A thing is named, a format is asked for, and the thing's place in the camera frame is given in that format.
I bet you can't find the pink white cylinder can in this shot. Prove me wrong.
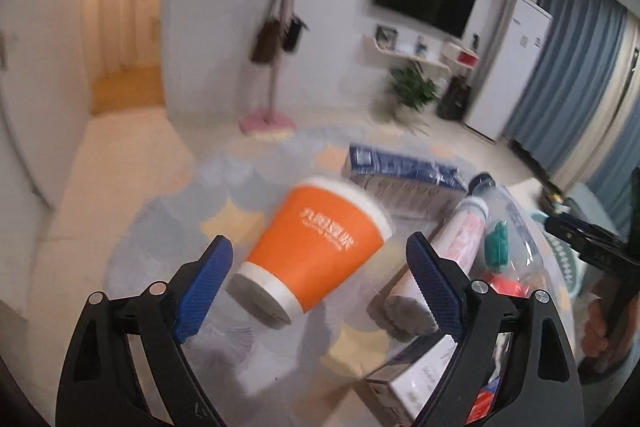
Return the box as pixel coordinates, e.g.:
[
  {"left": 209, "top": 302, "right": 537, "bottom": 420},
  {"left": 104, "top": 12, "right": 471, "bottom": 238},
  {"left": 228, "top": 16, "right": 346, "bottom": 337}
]
[{"left": 383, "top": 196, "right": 488, "bottom": 340}]

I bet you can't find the orange paper cup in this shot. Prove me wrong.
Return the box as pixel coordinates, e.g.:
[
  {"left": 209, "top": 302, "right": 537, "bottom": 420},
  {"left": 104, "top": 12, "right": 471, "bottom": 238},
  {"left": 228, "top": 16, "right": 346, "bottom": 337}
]
[{"left": 232, "top": 176, "right": 394, "bottom": 324}]

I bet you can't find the light blue perforated trash basket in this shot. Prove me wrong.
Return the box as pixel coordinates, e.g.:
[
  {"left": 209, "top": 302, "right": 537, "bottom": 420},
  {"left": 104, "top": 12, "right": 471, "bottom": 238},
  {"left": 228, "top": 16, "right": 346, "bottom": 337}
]
[{"left": 530, "top": 210, "right": 587, "bottom": 299}]

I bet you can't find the person right hand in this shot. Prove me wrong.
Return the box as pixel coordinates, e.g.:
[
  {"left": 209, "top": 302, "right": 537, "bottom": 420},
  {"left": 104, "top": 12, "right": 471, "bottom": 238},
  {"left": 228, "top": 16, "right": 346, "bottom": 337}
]
[{"left": 582, "top": 297, "right": 638, "bottom": 366}]

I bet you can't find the clear plastic bottle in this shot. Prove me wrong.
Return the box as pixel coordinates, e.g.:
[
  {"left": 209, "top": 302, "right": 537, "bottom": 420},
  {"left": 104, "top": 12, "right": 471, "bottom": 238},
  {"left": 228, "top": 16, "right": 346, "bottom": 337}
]
[{"left": 469, "top": 172, "right": 548, "bottom": 297}]

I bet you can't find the white carton box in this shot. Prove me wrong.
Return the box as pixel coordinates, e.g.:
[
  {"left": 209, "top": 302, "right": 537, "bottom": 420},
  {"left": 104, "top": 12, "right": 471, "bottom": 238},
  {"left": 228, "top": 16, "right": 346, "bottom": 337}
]
[{"left": 363, "top": 333, "right": 501, "bottom": 425}]

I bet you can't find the blue window curtain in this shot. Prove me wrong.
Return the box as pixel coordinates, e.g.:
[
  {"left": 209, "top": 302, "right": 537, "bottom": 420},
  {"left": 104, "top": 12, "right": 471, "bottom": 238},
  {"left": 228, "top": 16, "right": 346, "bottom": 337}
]
[{"left": 504, "top": 0, "right": 639, "bottom": 193}]

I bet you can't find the blue wrapped long box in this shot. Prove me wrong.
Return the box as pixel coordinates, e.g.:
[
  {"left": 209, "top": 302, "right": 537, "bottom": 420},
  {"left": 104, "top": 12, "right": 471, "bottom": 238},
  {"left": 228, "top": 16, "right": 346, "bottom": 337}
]
[{"left": 342, "top": 144, "right": 468, "bottom": 221}]

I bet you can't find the white refrigerator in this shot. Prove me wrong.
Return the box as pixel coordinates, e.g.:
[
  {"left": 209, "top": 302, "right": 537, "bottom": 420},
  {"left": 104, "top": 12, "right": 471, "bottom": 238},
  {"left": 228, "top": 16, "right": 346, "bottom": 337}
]
[{"left": 463, "top": 0, "right": 552, "bottom": 142}]

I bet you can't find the grey cat pattern round rug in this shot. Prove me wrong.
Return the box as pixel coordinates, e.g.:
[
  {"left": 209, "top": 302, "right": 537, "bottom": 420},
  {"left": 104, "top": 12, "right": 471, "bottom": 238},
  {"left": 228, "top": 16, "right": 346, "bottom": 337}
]
[{"left": 102, "top": 126, "right": 576, "bottom": 427}]

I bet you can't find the green potted plant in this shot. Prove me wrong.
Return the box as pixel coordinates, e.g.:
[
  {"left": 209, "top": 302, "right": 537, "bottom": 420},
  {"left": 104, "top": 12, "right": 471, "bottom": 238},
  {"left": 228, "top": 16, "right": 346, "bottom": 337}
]
[{"left": 387, "top": 61, "right": 438, "bottom": 124}]

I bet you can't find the pink coat rack stand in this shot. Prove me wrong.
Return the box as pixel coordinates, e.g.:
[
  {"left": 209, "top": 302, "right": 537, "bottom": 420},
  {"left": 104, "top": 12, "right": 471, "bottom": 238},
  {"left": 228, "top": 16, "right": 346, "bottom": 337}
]
[{"left": 240, "top": 0, "right": 290, "bottom": 134}]

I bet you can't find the framed butterfly picture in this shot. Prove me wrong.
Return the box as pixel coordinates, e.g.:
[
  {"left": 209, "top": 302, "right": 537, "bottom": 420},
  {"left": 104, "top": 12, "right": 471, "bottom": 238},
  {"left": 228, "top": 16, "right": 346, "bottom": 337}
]
[{"left": 374, "top": 25, "right": 398, "bottom": 50}]

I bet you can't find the brown hanging bag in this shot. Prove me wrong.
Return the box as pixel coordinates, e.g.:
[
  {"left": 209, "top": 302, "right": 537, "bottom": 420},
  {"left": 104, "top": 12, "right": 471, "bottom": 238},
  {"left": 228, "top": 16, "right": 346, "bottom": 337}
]
[{"left": 250, "top": 17, "right": 281, "bottom": 65}]

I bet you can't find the black hanging bag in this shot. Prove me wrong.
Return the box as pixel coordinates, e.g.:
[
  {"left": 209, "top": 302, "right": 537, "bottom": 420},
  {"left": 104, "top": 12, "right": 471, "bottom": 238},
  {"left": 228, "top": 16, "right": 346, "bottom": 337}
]
[{"left": 282, "top": 15, "right": 308, "bottom": 54}]

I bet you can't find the red and white wall box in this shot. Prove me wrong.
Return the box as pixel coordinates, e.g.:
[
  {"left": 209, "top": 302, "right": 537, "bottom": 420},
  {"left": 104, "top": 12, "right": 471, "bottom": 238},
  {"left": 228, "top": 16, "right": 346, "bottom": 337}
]
[{"left": 440, "top": 41, "right": 480, "bottom": 70}]

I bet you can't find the white wall shelf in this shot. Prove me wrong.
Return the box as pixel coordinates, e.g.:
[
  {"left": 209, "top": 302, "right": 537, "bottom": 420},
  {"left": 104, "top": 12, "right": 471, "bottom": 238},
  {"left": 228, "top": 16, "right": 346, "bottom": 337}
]
[{"left": 362, "top": 36, "right": 450, "bottom": 72}]

